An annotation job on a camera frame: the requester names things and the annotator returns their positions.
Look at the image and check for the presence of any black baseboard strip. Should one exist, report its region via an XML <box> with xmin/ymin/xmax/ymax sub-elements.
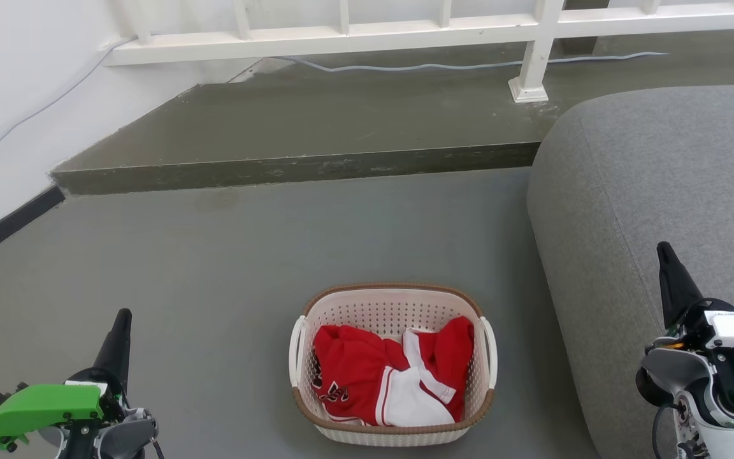
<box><xmin>0</xmin><ymin>185</ymin><xmax>66</xmax><ymax>272</ymax></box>

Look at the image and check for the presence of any white perforated laundry basket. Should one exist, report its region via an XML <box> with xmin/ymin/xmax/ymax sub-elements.
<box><xmin>289</xmin><ymin>283</ymin><xmax>498</xmax><ymax>447</ymax></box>

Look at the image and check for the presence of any thin white wall cable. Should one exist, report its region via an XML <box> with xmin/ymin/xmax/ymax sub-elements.
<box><xmin>0</xmin><ymin>37</ymin><xmax>136</xmax><ymax>173</ymax></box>

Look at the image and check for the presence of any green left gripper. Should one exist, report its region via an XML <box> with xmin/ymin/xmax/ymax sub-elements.
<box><xmin>0</xmin><ymin>309</ymin><xmax>133</xmax><ymax>457</ymax></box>

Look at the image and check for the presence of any grey fabric sofa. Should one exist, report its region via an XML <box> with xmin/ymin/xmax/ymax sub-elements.
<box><xmin>526</xmin><ymin>83</ymin><xmax>734</xmax><ymax>459</ymax></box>

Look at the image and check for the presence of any white wooden railing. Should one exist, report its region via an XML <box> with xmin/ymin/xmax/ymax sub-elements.
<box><xmin>104</xmin><ymin>0</ymin><xmax>734</xmax><ymax>104</ymax></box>

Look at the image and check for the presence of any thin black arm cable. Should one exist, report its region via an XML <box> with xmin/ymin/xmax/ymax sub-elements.
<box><xmin>652</xmin><ymin>402</ymin><xmax>681</xmax><ymax>459</ymax></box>

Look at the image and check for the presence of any red and white jersey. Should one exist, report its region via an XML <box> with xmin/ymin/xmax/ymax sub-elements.
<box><xmin>312</xmin><ymin>316</ymin><xmax>475</xmax><ymax>428</ymax></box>

